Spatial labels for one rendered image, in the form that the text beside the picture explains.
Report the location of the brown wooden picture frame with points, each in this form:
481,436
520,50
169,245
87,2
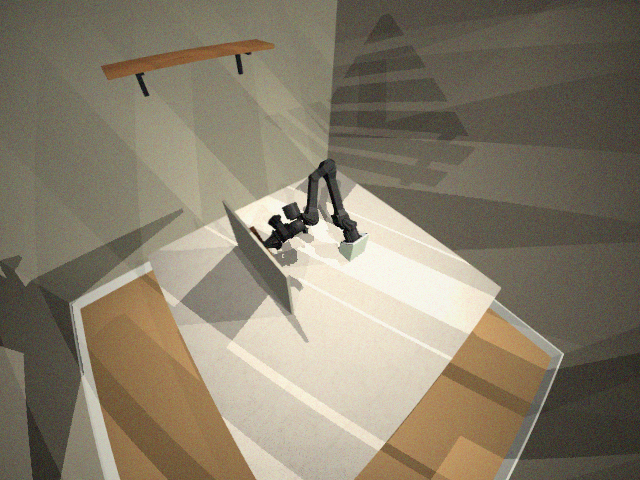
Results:
253,229

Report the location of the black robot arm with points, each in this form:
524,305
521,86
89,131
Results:
327,170

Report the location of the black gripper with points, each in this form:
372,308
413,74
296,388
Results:
283,233

